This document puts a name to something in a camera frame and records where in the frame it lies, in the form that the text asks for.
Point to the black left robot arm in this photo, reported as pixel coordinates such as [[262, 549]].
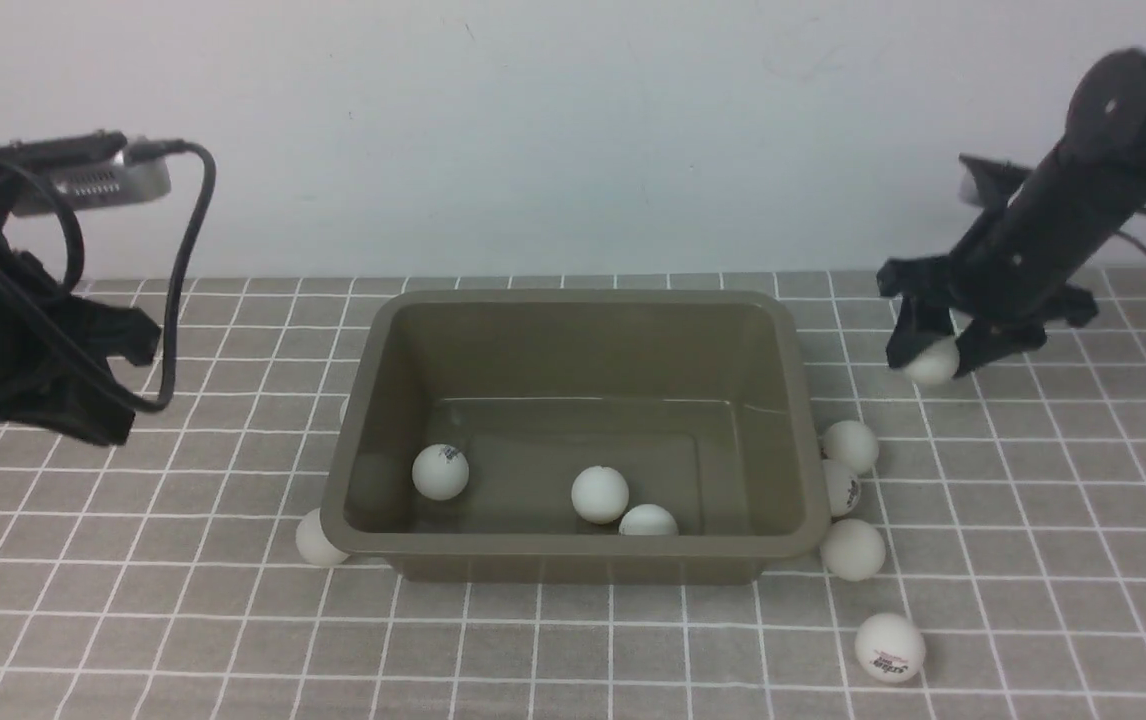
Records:
[[74, 366]]

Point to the grey checkered tablecloth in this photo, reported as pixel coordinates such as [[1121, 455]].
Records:
[[160, 580]]

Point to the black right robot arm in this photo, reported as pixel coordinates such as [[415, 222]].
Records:
[[1080, 195]]

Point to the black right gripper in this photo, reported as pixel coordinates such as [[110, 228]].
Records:
[[1013, 301]]

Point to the white ping-pong ball with logo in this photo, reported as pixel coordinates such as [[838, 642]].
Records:
[[843, 486], [440, 472], [853, 444], [890, 648]]

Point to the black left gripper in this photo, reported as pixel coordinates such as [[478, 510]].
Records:
[[38, 389]]

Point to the olive plastic storage bin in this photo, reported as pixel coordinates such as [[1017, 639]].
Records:
[[698, 398]]

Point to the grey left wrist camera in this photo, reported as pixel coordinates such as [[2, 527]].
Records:
[[101, 170]]

